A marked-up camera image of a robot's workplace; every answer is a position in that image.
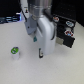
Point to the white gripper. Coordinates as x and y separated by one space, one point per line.
43 32

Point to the green lid kcup pod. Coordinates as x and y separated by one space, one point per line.
15 53

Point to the black kcup holder drawer unit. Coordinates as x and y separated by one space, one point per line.
65 30

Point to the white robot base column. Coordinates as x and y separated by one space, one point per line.
24 7

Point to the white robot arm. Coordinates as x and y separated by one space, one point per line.
40 8

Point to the black equipment with blue lights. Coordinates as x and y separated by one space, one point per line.
9 19

